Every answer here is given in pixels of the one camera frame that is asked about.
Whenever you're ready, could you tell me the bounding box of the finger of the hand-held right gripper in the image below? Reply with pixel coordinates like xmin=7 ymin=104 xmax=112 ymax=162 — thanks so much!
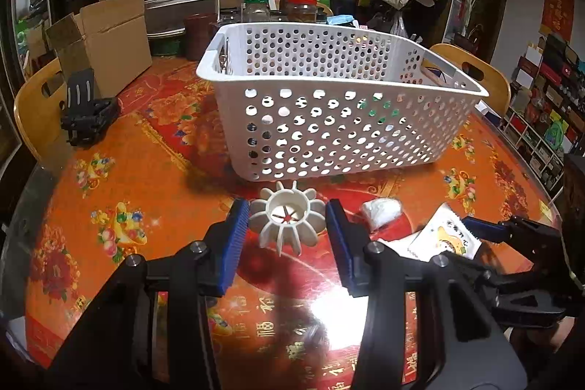
xmin=454 ymin=257 xmax=501 ymax=302
xmin=463 ymin=215 xmax=565 ymax=272

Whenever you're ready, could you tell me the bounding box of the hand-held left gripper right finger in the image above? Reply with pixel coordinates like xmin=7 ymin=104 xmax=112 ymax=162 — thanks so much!
xmin=325 ymin=198 xmax=531 ymax=390

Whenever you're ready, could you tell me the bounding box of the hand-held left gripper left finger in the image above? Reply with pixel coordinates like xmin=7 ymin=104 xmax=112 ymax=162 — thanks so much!
xmin=46 ymin=198 xmax=251 ymax=390

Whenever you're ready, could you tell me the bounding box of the white packet with yellow print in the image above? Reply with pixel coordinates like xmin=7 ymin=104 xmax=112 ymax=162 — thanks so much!
xmin=407 ymin=202 xmax=482 ymax=260

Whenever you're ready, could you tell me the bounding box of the white flower-shaped plastic cutter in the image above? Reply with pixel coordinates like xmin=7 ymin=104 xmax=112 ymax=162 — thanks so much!
xmin=249 ymin=182 xmax=327 ymax=257

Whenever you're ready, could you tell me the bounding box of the white perforated plastic basket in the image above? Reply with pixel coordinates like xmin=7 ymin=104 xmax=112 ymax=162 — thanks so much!
xmin=196 ymin=23 xmax=490 ymax=183

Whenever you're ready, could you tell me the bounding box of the green plastic packet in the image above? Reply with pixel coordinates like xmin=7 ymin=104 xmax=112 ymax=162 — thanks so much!
xmin=359 ymin=93 xmax=398 ymax=121

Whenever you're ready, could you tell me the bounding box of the small translucent plastic packet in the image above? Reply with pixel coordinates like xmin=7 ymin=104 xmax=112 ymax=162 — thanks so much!
xmin=361 ymin=198 xmax=404 ymax=232

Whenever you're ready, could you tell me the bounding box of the white shelf with boxes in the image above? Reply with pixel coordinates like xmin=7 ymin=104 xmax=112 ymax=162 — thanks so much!
xmin=500 ymin=34 xmax=585 ymax=194

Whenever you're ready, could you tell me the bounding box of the wooden chair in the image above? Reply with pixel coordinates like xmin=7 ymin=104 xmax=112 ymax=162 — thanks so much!
xmin=14 ymin=57 xmax=69 ymax=164
xmin=430 ymin=43 xmax=512 ymax=117

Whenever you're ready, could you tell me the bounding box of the black phone stand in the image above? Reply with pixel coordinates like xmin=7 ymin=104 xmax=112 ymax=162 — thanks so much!
xmin=61 ymin=69 xmax=122 ymax=148

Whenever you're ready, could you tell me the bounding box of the dark brown cylindrical container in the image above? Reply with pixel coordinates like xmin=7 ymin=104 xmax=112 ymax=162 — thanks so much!
xmin=184 ymin=13 xmax=218 ymax=62

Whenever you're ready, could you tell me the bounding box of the open cardboard box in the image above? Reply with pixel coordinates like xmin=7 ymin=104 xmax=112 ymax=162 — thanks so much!
xmin=45 ymin=0 xmax=153 ymax=98

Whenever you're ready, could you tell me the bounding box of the glass jar with red lid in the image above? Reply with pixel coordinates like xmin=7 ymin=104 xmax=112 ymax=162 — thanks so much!
xmin=284 ymin=0 xmax=318 ymax=24

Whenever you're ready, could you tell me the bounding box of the small glass jar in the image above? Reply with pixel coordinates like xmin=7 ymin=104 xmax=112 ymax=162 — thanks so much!
xmin=240 ymin=0 xmax=270 ymax=24

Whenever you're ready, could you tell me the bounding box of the red wall poster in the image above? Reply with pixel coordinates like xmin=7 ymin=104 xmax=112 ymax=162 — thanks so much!
xmin=540 ymin=0 xmax=575 ymax=43

